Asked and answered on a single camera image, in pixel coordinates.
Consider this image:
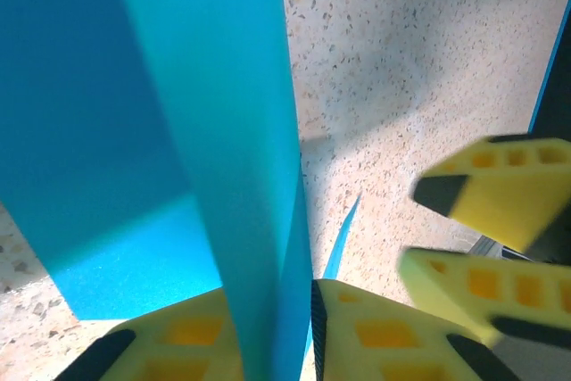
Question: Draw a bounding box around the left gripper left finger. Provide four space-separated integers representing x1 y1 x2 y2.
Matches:
53 286 244 381

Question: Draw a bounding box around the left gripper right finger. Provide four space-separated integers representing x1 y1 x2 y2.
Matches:
310 277 523 381

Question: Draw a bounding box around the blue paper sheet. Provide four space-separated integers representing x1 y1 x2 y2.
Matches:
0 0 362 381

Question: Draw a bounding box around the aluminium side rail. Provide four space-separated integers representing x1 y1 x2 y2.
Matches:
468 236 508 261

